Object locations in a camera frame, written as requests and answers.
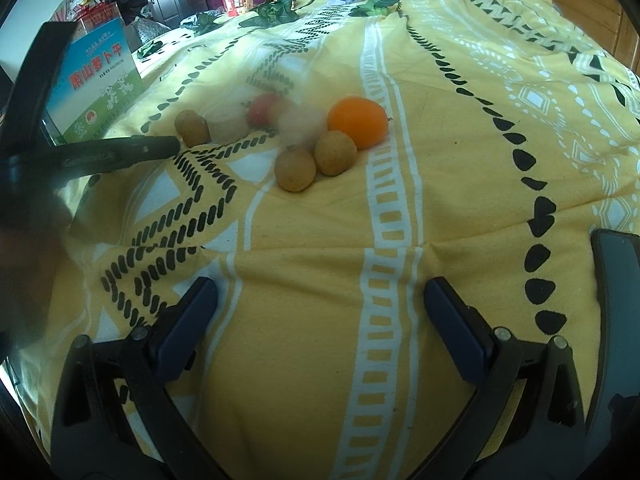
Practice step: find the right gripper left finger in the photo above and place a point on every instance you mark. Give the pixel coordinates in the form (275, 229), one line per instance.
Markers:
(113, 417)

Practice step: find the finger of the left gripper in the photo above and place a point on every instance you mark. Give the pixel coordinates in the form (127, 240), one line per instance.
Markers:
(110, 157)

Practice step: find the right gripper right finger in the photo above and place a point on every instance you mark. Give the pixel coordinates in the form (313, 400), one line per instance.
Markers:
(524, 419)

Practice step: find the brown round longan fruit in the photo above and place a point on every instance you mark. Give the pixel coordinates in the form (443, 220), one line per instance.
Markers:
(295, 169)

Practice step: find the pale taro chunk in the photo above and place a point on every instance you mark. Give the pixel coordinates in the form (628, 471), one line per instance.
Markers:
(300, 125)
(227, 124)

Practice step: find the blue green carton box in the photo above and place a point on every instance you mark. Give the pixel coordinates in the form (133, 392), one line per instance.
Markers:
(97, 83)

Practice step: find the brown round fruit left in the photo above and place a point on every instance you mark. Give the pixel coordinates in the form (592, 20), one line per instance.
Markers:
(192, 128)

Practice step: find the green leaf vegetable far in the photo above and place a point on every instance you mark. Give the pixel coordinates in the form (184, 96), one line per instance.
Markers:
(149, 48)

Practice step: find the green leaf vegetable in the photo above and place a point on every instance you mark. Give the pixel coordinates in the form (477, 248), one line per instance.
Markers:
(374, 8)
(149, 48)
(272, 13)
(201, 23)

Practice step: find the green leaf vegetable left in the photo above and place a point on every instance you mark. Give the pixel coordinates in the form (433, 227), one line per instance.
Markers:
(201, 23)

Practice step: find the red tomato fruit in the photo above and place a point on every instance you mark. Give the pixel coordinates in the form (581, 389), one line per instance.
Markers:
(259, 110)

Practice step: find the red instant noodle cup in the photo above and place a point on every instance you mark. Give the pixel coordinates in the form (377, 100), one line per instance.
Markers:
(237, 7)

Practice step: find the green leaf vegetable middle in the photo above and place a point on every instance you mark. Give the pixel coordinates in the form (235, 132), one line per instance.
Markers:
(272, 13)

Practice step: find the brown round fruit middle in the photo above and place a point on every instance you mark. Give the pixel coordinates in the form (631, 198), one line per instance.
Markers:
(334, 153)

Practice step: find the yellow patterned bed sheet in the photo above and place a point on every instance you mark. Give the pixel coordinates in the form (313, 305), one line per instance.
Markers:
(512, 136)

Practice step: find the orange fruit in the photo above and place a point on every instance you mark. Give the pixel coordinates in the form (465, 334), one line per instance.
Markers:
(363, 120)

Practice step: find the green leaf vegetable right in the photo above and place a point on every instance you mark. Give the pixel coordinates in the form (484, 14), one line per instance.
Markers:
(374, 8)

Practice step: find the wooden headboard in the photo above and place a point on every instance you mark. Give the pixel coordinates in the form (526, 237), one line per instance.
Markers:
(606, 22)

